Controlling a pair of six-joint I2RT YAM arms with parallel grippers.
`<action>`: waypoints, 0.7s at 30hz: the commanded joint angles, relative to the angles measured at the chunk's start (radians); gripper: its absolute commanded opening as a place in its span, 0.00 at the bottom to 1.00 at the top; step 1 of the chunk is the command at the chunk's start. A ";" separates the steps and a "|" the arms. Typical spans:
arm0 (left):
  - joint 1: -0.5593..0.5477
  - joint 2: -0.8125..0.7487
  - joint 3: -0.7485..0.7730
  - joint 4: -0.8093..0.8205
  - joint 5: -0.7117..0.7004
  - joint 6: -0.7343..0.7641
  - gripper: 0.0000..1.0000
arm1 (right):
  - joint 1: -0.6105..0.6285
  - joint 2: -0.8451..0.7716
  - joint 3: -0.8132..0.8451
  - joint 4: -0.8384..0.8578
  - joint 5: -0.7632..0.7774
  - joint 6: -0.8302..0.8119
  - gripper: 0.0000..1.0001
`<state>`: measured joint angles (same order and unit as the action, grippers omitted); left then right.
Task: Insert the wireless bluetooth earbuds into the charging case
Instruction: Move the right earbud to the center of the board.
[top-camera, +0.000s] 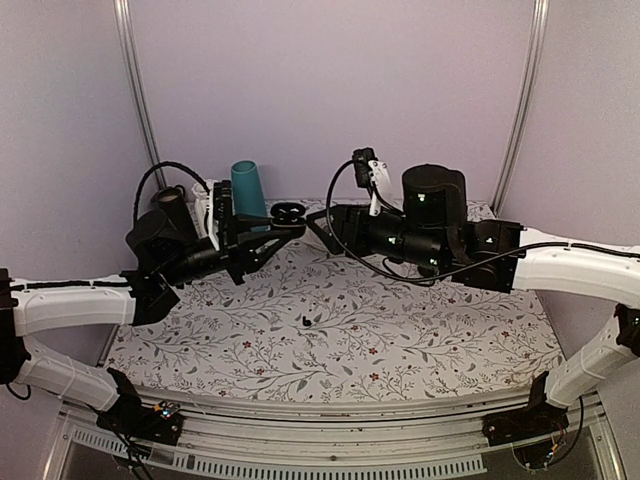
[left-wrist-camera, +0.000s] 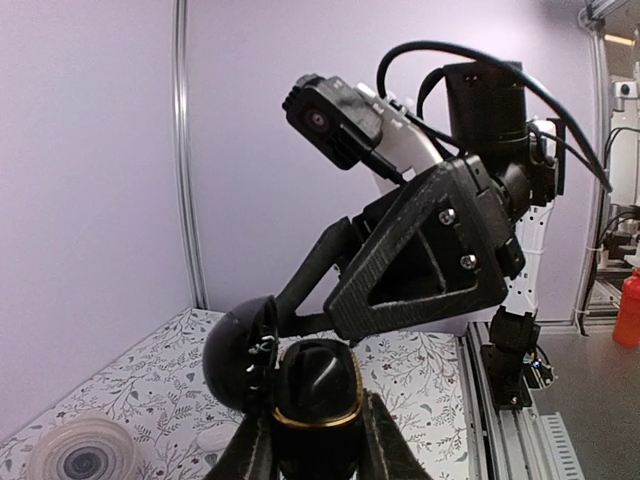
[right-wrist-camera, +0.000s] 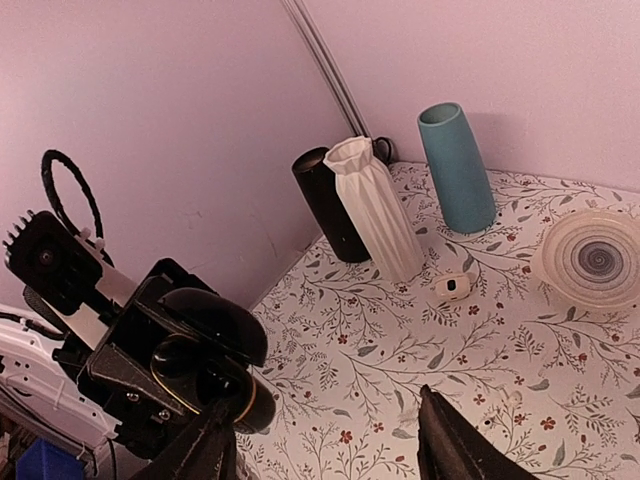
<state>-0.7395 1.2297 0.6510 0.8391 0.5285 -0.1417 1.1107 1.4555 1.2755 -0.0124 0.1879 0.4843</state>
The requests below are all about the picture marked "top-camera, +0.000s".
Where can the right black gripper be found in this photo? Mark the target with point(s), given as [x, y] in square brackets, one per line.
[343, 216]

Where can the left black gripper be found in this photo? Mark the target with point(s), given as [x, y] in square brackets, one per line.
[244, 244]

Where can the black earbud charging case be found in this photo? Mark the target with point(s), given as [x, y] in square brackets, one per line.
[287, 215]

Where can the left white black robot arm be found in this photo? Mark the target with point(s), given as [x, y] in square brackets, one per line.
[167, 260]

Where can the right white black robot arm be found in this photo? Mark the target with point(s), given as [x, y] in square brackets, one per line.
[431, 231]

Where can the teal vase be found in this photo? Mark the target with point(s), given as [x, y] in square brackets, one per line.
[247, 191]

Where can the white ribbed vase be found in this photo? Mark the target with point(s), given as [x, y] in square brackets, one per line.
[201, 207]

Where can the black cylinder vase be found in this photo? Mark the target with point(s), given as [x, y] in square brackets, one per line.
[171, 201]

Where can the floral tablecloth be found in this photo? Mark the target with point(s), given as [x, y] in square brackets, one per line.
[371, 339]

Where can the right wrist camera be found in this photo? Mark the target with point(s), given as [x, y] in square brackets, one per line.
[372, 175]

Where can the aluminium front rail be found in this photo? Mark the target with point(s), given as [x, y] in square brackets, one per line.
[421, 439]

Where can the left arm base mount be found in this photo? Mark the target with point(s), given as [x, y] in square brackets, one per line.
[129, 418]

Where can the left aluminium frame post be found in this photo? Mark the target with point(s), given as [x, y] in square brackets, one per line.
[124, 25]

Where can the aluminium frame post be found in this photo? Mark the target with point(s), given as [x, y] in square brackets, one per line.
[124, 25]
[533, 58]

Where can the right aluminium frame post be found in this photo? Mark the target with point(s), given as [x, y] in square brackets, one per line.
[533, 58]

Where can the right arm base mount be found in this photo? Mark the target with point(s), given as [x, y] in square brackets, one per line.
[526, 423]

